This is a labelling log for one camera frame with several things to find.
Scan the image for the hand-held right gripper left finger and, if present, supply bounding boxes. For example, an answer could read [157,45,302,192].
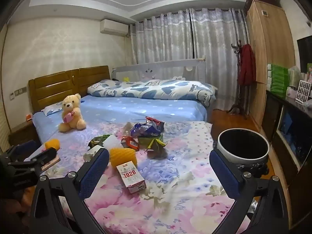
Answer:
[29,148,110,234]

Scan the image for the white red milk carton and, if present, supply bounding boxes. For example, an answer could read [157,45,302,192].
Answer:
[115,160,147,194]

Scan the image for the grey bed guard rail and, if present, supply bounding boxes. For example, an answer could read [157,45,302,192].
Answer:
[112,58,207,82]

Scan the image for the orange snack packet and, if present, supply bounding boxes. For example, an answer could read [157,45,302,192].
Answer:
[121,136,140,151]

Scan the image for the wooden wardrobe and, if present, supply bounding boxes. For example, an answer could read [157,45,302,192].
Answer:
[245,0,297,128]

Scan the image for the blue cloud print quilt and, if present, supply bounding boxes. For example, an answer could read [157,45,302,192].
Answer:
[87,79,217,108]

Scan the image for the green yellow snack packet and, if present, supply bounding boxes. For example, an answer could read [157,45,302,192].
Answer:
[138,136,167,152]

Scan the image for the black glossy cabinet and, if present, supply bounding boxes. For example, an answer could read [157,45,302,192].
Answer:
[260,90,312,226]

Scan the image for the white tissue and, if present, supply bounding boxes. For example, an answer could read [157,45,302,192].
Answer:
[122,121,134,137]

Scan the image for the yellow foam fruit net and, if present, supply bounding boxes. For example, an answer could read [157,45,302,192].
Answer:
[44,139,61,152]
[109,147,137,168]

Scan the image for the white paper cup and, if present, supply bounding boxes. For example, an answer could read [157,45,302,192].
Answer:
[104,134,125,150]

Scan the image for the wooden nightstand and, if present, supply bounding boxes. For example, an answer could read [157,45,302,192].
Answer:
[8,121,41,150]

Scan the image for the black television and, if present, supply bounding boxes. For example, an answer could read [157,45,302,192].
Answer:
[297,35,312,74]

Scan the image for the yellow teddy bear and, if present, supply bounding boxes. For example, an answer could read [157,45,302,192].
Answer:
[58,93,87,132]

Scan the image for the green spout pouch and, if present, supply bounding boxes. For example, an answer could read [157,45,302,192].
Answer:
[87,134,113,150]

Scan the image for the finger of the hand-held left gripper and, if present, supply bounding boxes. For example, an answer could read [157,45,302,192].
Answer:
[24,147,58,170]
[7,143,42,161]

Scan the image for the blue snack bag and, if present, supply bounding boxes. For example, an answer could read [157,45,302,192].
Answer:
[130,123,163,137]

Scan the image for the clear plastic wrapped bundle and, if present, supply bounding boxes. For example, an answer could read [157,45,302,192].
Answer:
[288,66,303,88]

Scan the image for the grey patterned curtain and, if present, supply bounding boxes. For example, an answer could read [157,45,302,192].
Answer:
[129,10,195,65]
[190,8,251,111]

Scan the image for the white air conditioner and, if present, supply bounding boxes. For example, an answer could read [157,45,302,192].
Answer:
[100,19,129,36]

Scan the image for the wooden bed headboard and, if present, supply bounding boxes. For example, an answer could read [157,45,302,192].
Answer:
[28,65,109,113]

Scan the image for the pink floral blanket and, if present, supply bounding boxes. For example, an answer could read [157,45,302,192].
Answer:
[23,121,252,234]

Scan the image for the photo grid frame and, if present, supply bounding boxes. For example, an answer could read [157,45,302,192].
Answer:
[295,80,312,103]

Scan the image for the wall switch panel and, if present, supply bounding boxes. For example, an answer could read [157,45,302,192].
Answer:
[9,86,27,100]

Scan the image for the light blue bed sheet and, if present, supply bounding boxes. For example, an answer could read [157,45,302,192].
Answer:
[32,95,208,145]

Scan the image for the stack of green tissue packs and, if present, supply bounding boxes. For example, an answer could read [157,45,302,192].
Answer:
[267,63,292,95]

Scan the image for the red jacket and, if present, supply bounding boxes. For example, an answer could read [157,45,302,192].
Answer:
[238,43,256,86]

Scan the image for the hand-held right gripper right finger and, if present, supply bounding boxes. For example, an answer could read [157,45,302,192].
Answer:
[209,148,289,234]

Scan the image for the dark wooden coat rack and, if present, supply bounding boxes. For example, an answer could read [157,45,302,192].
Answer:
[227,40,249,118]

